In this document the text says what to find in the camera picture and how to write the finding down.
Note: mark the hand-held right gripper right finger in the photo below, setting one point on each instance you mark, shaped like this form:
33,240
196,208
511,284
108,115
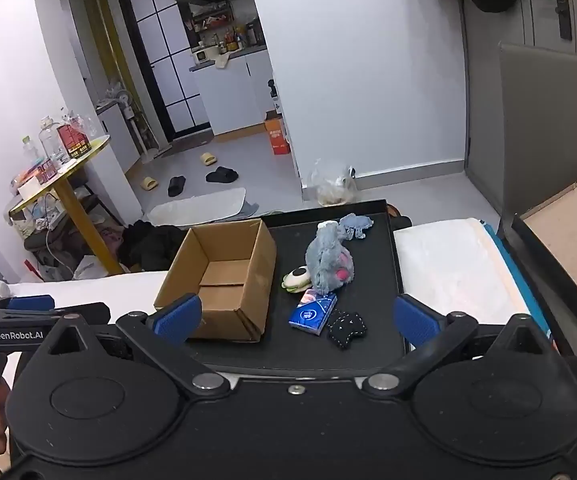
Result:
416,320

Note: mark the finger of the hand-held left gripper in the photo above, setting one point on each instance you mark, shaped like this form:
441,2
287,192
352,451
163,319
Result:
31,303

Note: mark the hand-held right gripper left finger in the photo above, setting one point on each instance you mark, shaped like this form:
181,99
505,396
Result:
178,317

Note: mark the brown cardboard box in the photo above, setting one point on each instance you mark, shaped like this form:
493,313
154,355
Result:
228,280

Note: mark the black dotted fabric pouch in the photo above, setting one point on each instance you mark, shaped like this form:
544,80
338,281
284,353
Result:
347,328

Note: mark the blue tissue pack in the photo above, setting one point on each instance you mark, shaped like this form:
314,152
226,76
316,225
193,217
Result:
312,312

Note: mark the grey plush paw glove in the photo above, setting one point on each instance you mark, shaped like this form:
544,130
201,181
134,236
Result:
324,260

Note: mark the green white plush toy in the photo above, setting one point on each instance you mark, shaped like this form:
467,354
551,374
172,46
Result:
297,279

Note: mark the black tray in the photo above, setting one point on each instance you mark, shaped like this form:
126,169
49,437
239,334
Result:
293,245

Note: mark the black clothes pile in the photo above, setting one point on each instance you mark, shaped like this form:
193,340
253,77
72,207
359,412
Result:
153,247

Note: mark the round gold table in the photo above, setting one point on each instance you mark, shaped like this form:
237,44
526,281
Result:
76,220

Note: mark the brown round mat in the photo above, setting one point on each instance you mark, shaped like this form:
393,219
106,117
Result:
398,212

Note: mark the blue denim heart patch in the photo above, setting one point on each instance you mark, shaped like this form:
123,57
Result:
356,225

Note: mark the white floor mat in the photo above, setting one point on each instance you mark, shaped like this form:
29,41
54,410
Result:
198,206

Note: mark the black slipper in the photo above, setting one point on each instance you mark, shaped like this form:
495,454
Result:
222,175
176,186

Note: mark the small purple box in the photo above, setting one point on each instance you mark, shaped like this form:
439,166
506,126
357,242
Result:
47,171

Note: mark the yellow slipper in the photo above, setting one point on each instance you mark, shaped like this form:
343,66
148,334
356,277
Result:
208,158
149,183

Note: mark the green capped plastic bottle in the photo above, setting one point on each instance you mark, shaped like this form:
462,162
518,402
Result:
29,152

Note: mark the clear plastic bag with bowl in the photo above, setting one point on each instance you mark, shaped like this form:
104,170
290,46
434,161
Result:
331,187

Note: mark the red box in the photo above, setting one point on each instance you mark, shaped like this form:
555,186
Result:
72,140

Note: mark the black framed cork board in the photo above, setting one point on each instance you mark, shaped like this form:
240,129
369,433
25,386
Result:
568,240

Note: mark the small white cabinet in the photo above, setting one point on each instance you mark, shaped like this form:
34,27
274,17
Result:
118,135

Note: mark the orange cardboard box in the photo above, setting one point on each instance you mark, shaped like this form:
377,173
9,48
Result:
277,135

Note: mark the white standing fan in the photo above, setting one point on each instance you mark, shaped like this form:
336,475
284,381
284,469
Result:
126,104

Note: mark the white kitchen cabinet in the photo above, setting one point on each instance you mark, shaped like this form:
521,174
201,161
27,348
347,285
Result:
228,95

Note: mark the grey chair back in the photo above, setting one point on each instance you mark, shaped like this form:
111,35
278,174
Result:
543,125

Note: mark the black spray bottle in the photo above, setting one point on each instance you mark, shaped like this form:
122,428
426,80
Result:
271,88

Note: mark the black framed glass door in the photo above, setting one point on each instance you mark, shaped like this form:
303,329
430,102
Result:
168,60

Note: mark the grey door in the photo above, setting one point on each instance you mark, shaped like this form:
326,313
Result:
513,5

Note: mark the black door lock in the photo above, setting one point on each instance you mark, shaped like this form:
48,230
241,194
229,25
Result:
558,0

